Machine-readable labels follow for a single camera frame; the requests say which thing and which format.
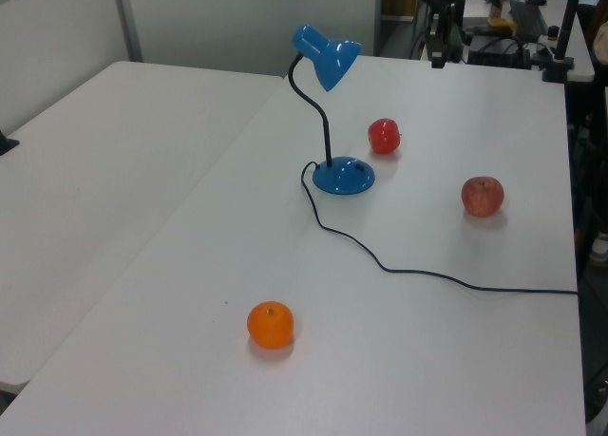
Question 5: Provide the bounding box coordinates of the white sneaker shoe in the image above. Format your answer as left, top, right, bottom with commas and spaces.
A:
590, 231, 608, 267

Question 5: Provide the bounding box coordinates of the bright red apple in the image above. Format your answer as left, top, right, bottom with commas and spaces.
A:
367, 118, 403, 155

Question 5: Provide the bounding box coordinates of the grey metal partition post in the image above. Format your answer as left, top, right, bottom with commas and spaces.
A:
112, 0, 144, 63

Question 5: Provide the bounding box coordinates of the black clamp bracket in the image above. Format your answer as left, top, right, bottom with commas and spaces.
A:
0, 129, 21, 157

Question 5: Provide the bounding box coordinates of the seated person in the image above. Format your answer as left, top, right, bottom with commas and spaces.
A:
587, 3, 608, 72

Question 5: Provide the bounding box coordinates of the orange mandarin fruit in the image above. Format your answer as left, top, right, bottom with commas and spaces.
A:
246, 300, 295, 350

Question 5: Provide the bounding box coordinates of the pale striped red apple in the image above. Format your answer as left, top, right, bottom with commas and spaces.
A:
460, 176, 505, 218

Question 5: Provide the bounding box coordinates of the black equipment box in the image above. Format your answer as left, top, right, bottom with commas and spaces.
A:
467, 36, 532, 67

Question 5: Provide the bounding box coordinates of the dark lamp power cable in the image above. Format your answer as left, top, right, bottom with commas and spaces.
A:
299, 160, 580, 297

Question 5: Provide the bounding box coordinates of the black pole with table clamp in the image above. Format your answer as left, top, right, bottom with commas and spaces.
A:
542, 0, 584, 82

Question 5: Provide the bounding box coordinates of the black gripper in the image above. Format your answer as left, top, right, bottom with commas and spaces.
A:
424, 25, 465, 70

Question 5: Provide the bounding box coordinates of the blue desk lamp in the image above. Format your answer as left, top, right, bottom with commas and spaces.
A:
291, 24, 376, 198

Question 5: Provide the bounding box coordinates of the black keyboard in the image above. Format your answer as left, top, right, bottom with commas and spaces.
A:
507, 0, 551, 36

